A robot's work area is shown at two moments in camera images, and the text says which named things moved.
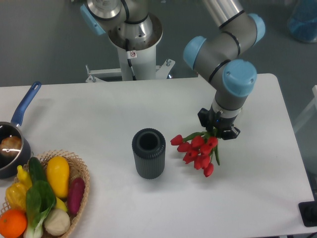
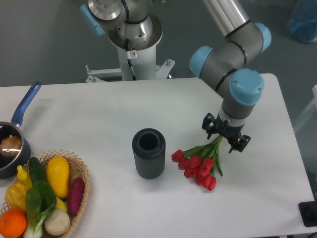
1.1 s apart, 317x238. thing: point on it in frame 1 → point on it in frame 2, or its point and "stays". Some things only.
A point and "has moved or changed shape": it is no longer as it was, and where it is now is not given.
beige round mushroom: [57, 222] stays
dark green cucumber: [36, 171] stays
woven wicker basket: [77, 169] stays
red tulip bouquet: [200, 148] has moved or changed shape
